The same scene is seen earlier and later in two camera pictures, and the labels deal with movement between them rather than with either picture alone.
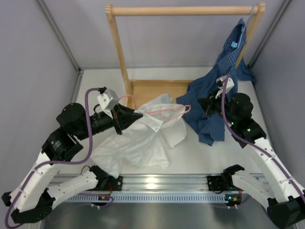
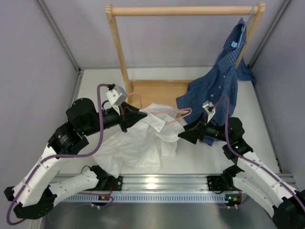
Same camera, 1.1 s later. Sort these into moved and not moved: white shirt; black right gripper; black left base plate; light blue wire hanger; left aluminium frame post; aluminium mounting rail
Moved: white shirt; black right gripper
Not moved: black left base plate; aluminium mounting rail; light blue wire hanger; left aluminium frame post
